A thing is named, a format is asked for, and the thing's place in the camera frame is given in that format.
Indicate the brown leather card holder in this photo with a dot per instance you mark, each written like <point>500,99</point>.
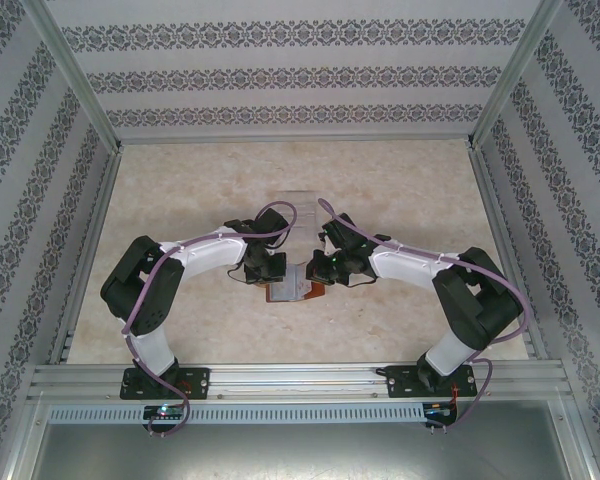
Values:
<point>320,291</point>

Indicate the white card with red print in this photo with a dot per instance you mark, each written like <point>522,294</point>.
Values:
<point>290,282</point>

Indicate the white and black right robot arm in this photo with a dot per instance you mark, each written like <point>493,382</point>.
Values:
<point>405,267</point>

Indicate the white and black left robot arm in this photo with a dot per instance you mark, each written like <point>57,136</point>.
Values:
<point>210,252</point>

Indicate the clear acrylic card stand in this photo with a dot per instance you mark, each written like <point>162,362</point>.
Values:
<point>302,200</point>

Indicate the green circuit board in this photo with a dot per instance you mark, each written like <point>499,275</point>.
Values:
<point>440,410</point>
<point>165,411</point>

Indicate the grey metal panel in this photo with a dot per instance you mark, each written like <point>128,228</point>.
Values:
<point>300,455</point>

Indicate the long aluminium mounting rail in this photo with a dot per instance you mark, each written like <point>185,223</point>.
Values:
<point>290,382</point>

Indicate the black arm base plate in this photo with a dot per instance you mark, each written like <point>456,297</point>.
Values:
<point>195,382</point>
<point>400,382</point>

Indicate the aluminium side rail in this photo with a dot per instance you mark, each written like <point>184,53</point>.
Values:
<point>495,210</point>
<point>101,200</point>

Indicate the aluminium frame post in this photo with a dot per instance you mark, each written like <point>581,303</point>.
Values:
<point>506,85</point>
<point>83,85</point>

